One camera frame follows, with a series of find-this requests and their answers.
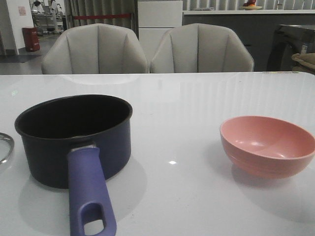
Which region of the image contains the pink bowl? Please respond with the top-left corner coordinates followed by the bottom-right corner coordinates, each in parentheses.
top-left (220, 116), bottom-right (315, 179)

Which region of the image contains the glass lid with blue knob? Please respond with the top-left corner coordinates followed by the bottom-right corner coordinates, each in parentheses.
top-left (0, 133), bottom-right (15, 164)

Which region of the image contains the right grey upholstered chair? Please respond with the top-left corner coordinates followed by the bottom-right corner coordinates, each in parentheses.
top-left (150, 23), bottom-right (254, 73)

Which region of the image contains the grey upholstered chair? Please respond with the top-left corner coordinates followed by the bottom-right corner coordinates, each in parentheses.
top-left (150, 23), bottom-right (254, 73)
top-left (41, 23), bottom-right (149, 74)

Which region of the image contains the left grey upholstered chair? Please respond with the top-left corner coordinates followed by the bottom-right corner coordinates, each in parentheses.
top-left (41, 23), bottom-right (149, 74)

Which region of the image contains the white refrigerator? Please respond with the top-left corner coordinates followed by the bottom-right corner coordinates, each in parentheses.
top-left (137, 0), bottom-right (183, 60)

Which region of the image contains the red barrier belt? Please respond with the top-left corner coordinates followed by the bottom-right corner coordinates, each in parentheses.
top-left (72, 13), bottom-right (132, 20)

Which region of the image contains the dark kitchen counter cabinet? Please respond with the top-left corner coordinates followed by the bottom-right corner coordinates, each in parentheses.
top-left (183, 10), bottom-right (315, 71)

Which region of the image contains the fruit plate on counter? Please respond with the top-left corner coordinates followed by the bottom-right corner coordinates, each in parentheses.
top-left (240, 0), bottom-right (262, 10)

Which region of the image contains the red bin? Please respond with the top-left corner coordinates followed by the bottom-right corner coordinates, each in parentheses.
top-left (22, 27), bottom-right (40, 52)

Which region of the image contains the black appliance box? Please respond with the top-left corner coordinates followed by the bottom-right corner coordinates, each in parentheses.
top-left (266, 25), bottom-right (315, 71)

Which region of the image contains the beige cushion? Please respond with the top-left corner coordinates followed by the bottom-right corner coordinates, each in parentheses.
top-left (291, 53), bottom-right (315, 75)

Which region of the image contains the blue pot with handle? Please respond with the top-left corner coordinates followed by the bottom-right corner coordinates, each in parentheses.
top-left (15, 94), bottom-right (132, 236)

